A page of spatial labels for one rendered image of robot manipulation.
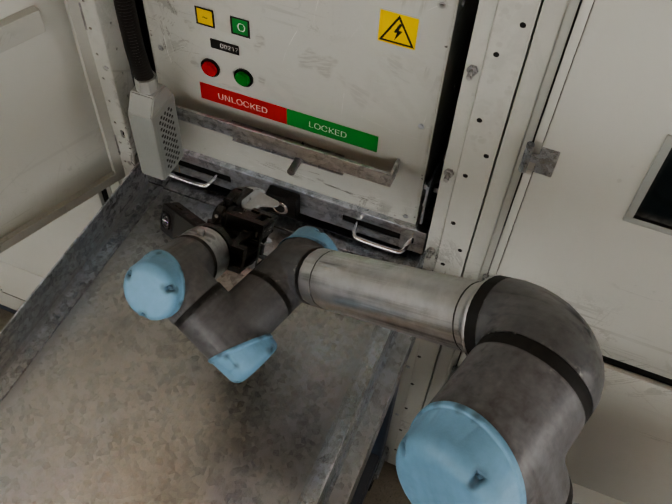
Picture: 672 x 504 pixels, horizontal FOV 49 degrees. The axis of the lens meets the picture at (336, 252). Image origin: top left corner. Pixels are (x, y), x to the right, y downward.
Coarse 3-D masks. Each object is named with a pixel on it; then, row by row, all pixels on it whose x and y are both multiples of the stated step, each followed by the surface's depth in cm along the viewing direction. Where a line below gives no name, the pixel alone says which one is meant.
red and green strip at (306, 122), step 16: (208, 96) 126; (224, 96) 124; (240, 96) 123; (256, 112) 124; (272, 112) 123; (288, 112) 121; (304, 128) 123; (320, 128) 121; (336, 128) 120; (352, 144) 121; (368, 144) 120
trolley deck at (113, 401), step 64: (128, 256) 133; (64, 320) 124; (128, 320) 125; (320, 320) 126; (64, 384) 117; (128, 384) 117; (192, 384) 118; (256, 384) 118; (320, 384) 119; (384, 384) 119; (0, 448) 110; (64, 448) 111; (128, 448) 111; (192, 448) 111; (256, 448) 112; (320, 448) 112
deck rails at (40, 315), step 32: (128, 192) 137; (96, 224) 130; (128, 224) 137; (64, 256) 124; (96, 256) 132; (64, 288) 127; (32, 320) 121; (0, 352) 116; (32, 352) 120; (384, 352) 119; (0, 384) 116; (352, 384) 119; (352, 416) 108; (320, 480) 109
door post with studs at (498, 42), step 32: (480, 0) 89; (512, 0) 87; (480, 32) 92; (512, 32) 90; (480, 64) 96; (512, 64) 93; (480, 96) 99; (480, 128) 103; (448, 160) 110; (480, 160) 107; (448, 192) 115; (480, 192) 112; (448, 224) 120; (448, 256) 126; (416, 384) 162
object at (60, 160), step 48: (0, 0) 108; (48, 0) 114; (0, 48) 111; (48, 48) 119; (0, 96) 118; (48, 96) 124; (96, 96) 128; (0, 144) 123; (48, 144) 130; (96, 144) 139; (0, 192) 129; (48, 192) 137; (96, 192) 142; (0, 240) 135
